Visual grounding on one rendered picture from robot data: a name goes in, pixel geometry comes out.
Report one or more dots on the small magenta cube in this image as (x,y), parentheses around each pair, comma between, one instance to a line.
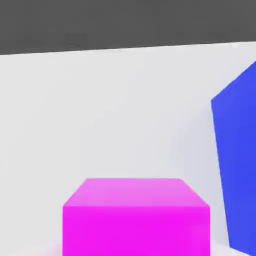
(136,226)

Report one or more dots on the large blue box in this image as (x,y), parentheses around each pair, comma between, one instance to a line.
(238,160)

